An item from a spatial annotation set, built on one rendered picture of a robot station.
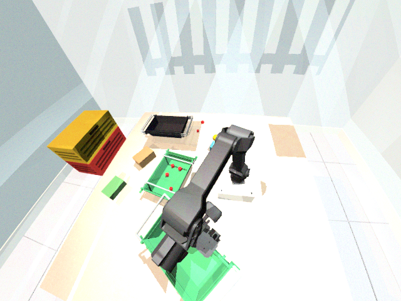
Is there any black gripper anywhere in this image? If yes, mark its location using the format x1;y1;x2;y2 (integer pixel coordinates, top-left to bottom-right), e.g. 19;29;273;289
178;201;222;263

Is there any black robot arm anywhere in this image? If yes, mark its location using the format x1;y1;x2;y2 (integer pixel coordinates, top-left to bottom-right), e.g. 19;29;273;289
150;124;255;273

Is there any tan cardboard box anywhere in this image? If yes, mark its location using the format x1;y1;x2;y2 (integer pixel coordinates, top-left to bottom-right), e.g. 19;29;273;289
132;146;156;168

